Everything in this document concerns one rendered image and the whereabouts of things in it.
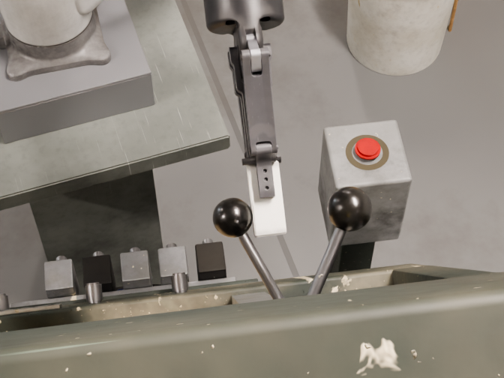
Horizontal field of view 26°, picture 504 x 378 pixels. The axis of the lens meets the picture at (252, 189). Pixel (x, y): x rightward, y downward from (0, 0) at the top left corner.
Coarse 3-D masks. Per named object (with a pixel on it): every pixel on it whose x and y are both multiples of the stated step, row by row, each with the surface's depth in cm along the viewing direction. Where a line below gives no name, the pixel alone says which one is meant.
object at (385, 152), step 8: (360, 136) 172; (368, 136) 172; (352, 144) 171; (384, 144) 171; (384, 152) 170; (352, 160) 169; (384, 160) 169; (360, 168) 169; (368, 168) 169; (376, 168) 169
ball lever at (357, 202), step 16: (336, 192) 91; (352, 192) 91; (336, 208) 90; (352, 208) 90; (368, 208) 91; (336, 224) 91; (352, 224) 90; (336, 240) 91; (320, 272) 91; (320, 288) 91
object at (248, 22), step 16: (208, 0) 102; (224, 0) 101; (240, 0) 100; (256, 0) 101; (272, 0) 102; (208, 16) 102; (224, 16) 101; (240, 16) 100; (256, 16) 100; (272, 16) 102; (224, 32) 105; (240, 32) 100; (256, 32) 100; (240, 48) 100; (240, 64) 102
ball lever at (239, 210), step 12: (228, 204) 102; (240, 204) 102; (216, 216) 102; (228, 216) 101; (240, 216) 101; (252, 216) 103; (216, 228) 103; (228, 228) 102; (240, 228) 102; (240, 240) 103; (252, 252) 103; (264, 264) 103; (264, 276) 103; (276, 288) 103
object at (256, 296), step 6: (246, 294) 158; (252, 294) 157; (258, 294) 155; (264, 294) 153; (234, 300) 152; (240, 300) 146; (246, 300) 145; (252, 300) 143; (258, 300) 142; (264, 300) 141
